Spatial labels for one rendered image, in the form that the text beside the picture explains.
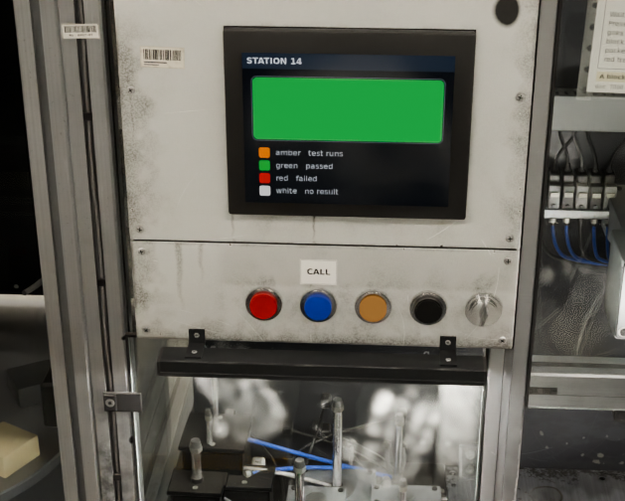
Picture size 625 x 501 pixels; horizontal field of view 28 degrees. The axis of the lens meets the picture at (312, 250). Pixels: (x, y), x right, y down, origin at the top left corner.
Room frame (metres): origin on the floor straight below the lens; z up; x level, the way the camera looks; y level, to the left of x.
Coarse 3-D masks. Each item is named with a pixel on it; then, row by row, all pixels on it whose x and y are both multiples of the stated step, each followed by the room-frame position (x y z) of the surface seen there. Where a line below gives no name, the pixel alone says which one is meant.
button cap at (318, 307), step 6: (318, 294) 1.21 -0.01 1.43; (306, 300) 1.21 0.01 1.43; (312, 300) 1.20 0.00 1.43; (318, 300) 1.20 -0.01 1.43; (324, 300) 1.20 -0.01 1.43; (306, 306) 1.20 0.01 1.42; (312, 306) 1.20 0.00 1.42; (318, 306) 1.20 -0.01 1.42; (324, 306) 1.20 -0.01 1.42; (330, 306) 1.20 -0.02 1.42; (306, 312) 1.20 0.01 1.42; (312, 312) 1.20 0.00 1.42; (318, 312) 1.20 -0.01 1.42; (324, 312) 1.20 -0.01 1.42; (330, 312) 1.20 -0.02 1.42; (312, 318) 1.20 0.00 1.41; (318, 318) 1.20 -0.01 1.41; (324, 318) 1.20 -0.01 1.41
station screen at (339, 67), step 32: (256, 64) 1.19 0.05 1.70; (288, 64) 1.19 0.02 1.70; (320, 64) 1.19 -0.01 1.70; (352, 64) 1.19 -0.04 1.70; (384, 64) 1.19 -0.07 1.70; (416, 64) 1.18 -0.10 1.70; (448, 64) 1.18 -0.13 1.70; (448, 96) 1.18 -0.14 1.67; (448, 128) 1.18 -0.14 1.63; (256, 160) 1.19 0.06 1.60; (288, 160) 1.19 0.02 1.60; (320, 160) 1.19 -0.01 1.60; (352, 160) 1.19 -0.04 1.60; (384, 160) 1.19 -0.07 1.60; (416, 160) 1.18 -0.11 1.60; (448, 160) 1.18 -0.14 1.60; (256, 192) 1.19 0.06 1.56; (288, 192) 1.19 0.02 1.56; (320, 192) 1.19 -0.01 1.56; (352, 192) 1.19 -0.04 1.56; (384, 192) 1.19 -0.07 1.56; (416, 192) 1.18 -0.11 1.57; (448, 192) 1.18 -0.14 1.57
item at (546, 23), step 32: (544, 0) 1.21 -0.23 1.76; (544, 32) 1.21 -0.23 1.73; (544, 64) 1.21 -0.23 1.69; (544, 96) 1.21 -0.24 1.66; (544, 128) 1.21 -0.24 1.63; (544, 160) 1.21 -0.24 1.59; (512, 384) 1.21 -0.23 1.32; (512, 416) 1.21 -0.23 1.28; (512, 448) 1.21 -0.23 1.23; (480, 480) 1.21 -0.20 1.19; (512, 480) 1.21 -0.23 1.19
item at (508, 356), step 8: (512, 352) 1.21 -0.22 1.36; (504, 360) 1.21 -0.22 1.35; (512, 360) 1.21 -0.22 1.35; (504, 368) 1.21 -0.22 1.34; (504, 376) 1.21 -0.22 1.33; (504, 384) 1.21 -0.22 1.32; (504, 392) 1.21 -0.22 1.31; (504, 400) 1.21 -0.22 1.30; (504, 408) 1.21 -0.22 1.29; (504, 416) 1.21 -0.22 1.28; (504, 424) 1.21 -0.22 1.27; (504, 432) 1.21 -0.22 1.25; (504, 440) 1.21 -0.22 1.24; (504, 448) 1.21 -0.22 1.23; (504, 456) 1.21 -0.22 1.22; (496, 464) 1.21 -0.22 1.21; (504, 464) 1.21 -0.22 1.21; (496, 472) 1.21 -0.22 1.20; (496, 480) 1.21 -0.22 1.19; (496, 488) 1.21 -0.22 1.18; (496, 496) 1.21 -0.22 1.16
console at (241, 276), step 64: (128, 0) 1.22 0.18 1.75; (192, 0) 1.22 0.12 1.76; (256, 0) 1.22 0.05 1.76; (320, 0) 1.21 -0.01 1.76; (384, 0) 1.21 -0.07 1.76; (448, 0) 1.21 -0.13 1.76; (512, 0) 1.20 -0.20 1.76; (128, 64) 1.22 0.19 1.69; (192, 64) 1.22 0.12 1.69; (512, 64) 1.20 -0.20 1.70; (128, 128) 1.23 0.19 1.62; (192, 128) 1.22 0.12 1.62; (512, 128) 1.20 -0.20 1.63; (128, 192) 1.23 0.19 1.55; (192, 192) 1.22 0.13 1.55; (512, 192) 1.20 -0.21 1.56; (192, 256) 1.22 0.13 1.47; (256, 256) 1.22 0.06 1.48; (320, 256) 1.21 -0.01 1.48; (384, 256) 1.21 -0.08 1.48; (448, 256) 1.20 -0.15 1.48; (512, 256) 1.20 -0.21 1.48; (192, 320) 1.22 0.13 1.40; (256, 320) 1.22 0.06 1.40; (320, 320) 1.21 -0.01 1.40; (384, 320) 1.21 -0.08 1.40; (448, 320) 1.20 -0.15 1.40; (512, 320) 1.20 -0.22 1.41
